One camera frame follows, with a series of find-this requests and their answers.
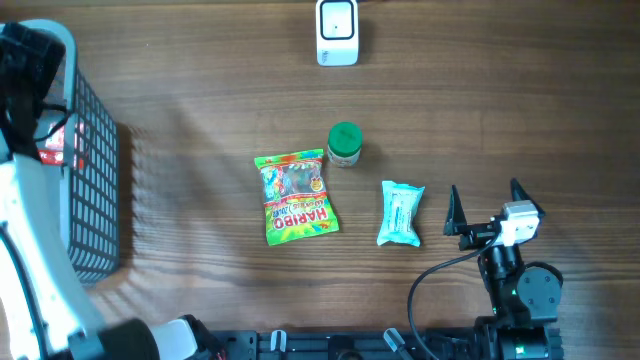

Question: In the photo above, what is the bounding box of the green lid jar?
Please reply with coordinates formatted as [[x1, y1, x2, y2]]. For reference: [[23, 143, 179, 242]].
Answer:
[[327, 122, 363, 167]]

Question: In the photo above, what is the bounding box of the red white small packet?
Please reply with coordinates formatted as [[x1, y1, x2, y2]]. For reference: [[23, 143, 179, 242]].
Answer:
[[45, 122, 85, 151]]

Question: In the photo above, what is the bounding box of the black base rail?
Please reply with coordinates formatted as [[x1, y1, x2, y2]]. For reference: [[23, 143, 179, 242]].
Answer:
[[209, 327, 565, 360]]

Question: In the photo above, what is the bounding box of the grey plastic shopping basket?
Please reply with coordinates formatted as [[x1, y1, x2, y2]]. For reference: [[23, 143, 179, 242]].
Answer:
[[17, 19, 120, 286]]

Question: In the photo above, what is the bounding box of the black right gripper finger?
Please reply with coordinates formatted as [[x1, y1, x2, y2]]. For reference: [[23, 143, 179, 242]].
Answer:
[[443, 185, 467, 236], [510, 178, 546, 218]]

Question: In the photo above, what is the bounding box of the teal tissue packet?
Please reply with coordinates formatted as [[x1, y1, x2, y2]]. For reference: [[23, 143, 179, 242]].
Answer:
[[376, 180, 425, 247]]

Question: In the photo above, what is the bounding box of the white barcode scanner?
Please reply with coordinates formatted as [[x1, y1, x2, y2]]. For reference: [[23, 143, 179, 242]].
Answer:
[[315, 0, 359, 67]]

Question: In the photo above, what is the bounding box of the red Nescafe stick sachet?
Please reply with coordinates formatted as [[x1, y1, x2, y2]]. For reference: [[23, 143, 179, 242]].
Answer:
[[39, 150, 85, 169]]

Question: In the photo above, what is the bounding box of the green Haribo gummy bag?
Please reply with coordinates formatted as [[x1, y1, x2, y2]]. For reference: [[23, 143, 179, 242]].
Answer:
[[254, 148, 340, 246]]

